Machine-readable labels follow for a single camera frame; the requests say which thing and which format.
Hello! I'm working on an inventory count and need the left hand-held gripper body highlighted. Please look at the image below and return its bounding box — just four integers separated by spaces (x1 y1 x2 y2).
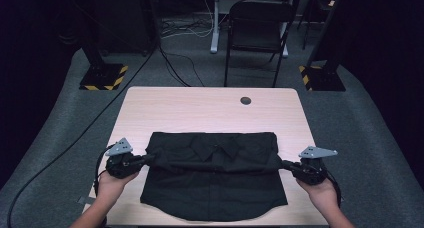
105 137 141 180

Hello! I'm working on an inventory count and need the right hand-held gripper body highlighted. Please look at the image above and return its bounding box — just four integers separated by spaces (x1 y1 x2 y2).
295 145 338 186

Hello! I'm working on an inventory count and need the black button-up shirt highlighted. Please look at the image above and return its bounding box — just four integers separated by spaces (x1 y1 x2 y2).
139 131 289 222

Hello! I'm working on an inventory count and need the person's left hand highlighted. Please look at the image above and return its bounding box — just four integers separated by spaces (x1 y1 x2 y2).
96 172 139 205

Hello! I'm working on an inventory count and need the person's right hand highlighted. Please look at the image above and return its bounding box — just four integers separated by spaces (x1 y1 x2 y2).
296 179 338 213

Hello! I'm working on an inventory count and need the grey tape piece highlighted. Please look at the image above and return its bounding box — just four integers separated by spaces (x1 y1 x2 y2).
77 196 98 206

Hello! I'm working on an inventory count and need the black stand with striped base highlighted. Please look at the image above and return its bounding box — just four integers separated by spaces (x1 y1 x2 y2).
79 27 129 91
298 0 347 92

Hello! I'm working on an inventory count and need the black folding chair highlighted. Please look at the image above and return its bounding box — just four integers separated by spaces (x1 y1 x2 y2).
223 0 297 88

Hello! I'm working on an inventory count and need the left hand-held gripper black cable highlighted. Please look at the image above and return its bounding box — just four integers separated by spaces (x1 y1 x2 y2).
94 144 116 228

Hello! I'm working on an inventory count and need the hand-held gripper black cable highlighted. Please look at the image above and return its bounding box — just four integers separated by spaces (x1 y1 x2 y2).
94 144 116 228
324 172 343 207

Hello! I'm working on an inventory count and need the right hand-held gripper black cable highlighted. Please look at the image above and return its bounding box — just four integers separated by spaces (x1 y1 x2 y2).
324 172 343 207

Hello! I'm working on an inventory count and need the short black floor cable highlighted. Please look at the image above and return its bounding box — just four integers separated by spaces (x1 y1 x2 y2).
158 46 205 88

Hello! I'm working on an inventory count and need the long thick black floor cable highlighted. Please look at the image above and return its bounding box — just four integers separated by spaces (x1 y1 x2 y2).
6 37 159 228

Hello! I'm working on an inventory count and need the tangle of pale floor cables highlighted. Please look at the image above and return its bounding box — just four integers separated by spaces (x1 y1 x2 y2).
161 0 215 40

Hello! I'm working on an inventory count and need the white desk frame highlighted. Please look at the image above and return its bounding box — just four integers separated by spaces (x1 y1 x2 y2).
209 0 298 58

